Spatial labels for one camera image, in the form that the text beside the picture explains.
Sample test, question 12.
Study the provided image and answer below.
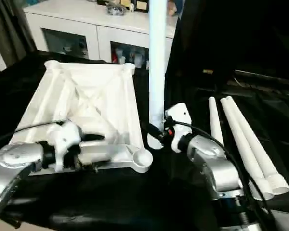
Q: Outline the grey curtain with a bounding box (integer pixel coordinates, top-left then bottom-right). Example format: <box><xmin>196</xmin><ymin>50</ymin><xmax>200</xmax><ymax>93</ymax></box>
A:
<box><xmin>0</xmin><ymin>0</ymin><xmax>38</xmax><ymax>73</ymax></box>

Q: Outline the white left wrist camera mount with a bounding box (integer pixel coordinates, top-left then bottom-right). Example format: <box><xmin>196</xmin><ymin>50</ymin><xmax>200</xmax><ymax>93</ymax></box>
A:
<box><xmin>46</xmin><ymin>119</ymin><xmax>82</xmax><ymax>173</ymax></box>

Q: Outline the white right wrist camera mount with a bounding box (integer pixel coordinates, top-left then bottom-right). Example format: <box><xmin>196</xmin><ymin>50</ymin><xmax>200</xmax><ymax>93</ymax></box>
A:
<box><xmin>164</xmin><ymin>103</ymin><xmax>193</xmax><ymax>154</ymax></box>

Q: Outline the white plastic table top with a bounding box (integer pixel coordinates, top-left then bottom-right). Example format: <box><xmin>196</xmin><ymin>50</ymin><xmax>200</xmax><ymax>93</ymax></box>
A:
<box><xmin>11</xmin><ymin>60</ymin><xmax>154</xmax><ymax>177</ymax></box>

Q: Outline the white glass-door cabinet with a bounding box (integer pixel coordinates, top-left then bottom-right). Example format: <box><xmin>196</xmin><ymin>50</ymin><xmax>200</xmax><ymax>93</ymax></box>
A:
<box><xmin>23</xmin><ymin>3</ymin><xmax>180</xmax><ymax>70</ymax></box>

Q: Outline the black cabinet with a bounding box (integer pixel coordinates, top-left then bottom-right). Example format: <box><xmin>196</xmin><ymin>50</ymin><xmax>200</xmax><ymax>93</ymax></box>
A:
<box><xmin>175</xmin><ymin>0</ymin><xmax>289</xmax><ymax>82</ymax></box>

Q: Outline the clear glass ornament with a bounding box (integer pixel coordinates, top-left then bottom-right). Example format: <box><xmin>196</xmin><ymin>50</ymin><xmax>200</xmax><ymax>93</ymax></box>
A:
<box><xmin>105</xmin><ymin>5</ymin><xmax>126</xmax><ymax>17</ymax></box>

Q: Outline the black work mat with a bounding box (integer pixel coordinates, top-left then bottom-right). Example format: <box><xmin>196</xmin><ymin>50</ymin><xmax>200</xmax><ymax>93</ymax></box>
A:
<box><xmin>0</xmin><ymin>50</ymin><xmax>289</xmax><ymax>231</ymax></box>

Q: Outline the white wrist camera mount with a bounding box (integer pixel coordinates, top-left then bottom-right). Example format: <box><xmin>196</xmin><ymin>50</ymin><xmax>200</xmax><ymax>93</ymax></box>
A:
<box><xmin>46</xmin><ymin>119</ymin><xmax>82</xmax><ymax>173</ymax></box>
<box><xmin>164</xmin><ymin>103</ymin><xmax>193</xmax><ymax>154</ymax></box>

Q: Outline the white plastic table leg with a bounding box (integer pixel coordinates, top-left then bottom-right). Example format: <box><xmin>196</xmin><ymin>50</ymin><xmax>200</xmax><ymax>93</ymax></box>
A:
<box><xmin>146</xmin><ymin>0</ymin><xmax>171</xmax><ymax>150</ymax></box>
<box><xmin>220</xmin><ymin>97</ymin><xmax>276</xmax><ymax>201</ymax></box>
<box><xmin>225</xmin><ymin>95</ymin><xmax>289</xmax><ymax>196</ymax></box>
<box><xmin>208</xmin><ymin>97</ymin><xmax>225</xmax><ymax>147</ymax></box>

